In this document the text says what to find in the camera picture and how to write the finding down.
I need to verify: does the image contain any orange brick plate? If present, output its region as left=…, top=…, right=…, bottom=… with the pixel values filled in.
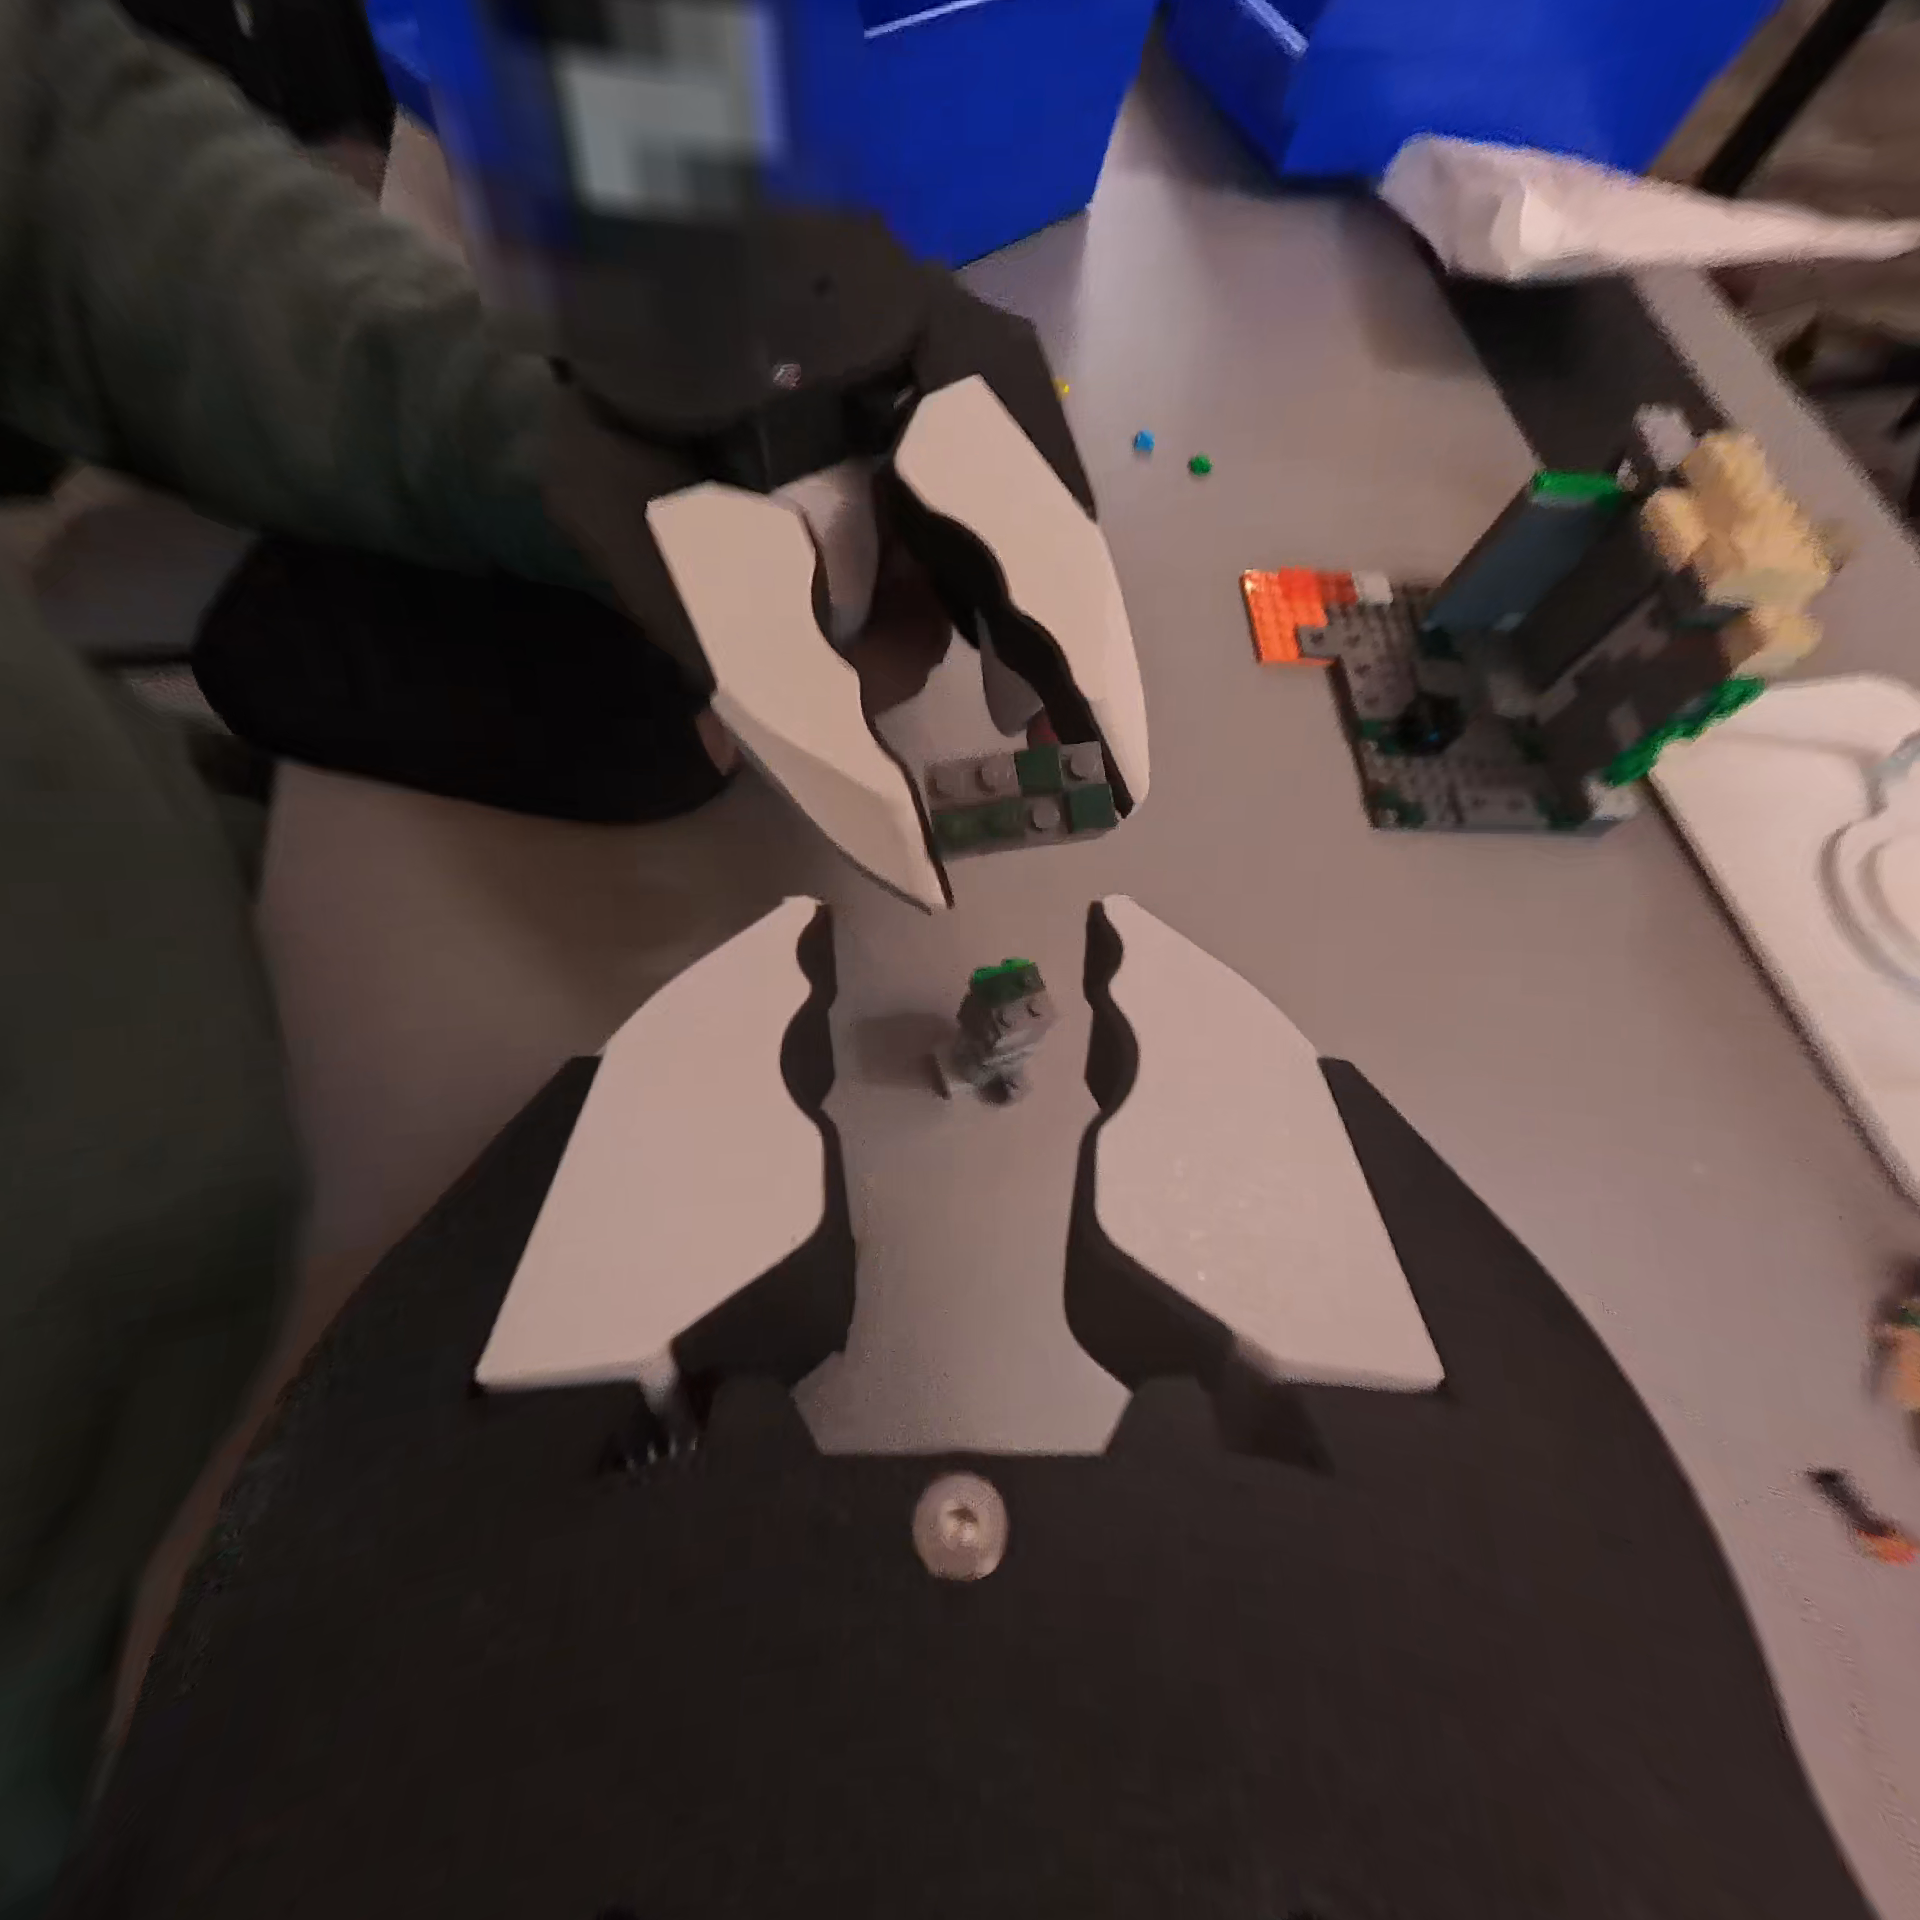
left=1241, top=568, right=1388, bottom=673

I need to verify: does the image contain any grey green brick tower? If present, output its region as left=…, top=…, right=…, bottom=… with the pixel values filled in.
left=1342, top=420, right=1839, bottom=837

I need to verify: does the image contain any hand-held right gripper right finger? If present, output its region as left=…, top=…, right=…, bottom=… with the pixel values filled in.
left=1075, top=895, right=1448, bottom=1399

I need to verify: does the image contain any grey white brick column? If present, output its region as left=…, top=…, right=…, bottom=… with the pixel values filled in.
left=931, top=954, right=1058, bottom=1107

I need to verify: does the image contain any white lamp base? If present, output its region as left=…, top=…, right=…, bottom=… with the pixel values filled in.
left=1645, top=676, right=1920, bottom=1203

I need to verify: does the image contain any white crumpled bag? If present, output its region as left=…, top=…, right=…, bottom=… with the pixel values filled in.
left=1380, top=137, right=1920, bottom=289

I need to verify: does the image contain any blue plastic bin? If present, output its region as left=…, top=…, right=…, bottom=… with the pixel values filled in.
left=360, top=0, right=1158, bottom=272
left=1164, top=0, right=1789, bottom=183

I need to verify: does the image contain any pile of colourful brick figures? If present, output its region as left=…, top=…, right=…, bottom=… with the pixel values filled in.
left=1811, top=1260, right=1920, bottom=1568

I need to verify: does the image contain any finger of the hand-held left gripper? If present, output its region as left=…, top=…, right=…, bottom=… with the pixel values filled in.
left=647, top=480, right=956, bottom=913
left=892, top=377, right=1153, bottom=828

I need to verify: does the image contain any person's left forearm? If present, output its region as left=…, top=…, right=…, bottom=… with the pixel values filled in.
left=0, top=0, right=648, bottom=589

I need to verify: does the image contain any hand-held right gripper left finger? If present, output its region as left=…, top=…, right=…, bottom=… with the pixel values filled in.
left=475, top=895, right=859, bottom=1399

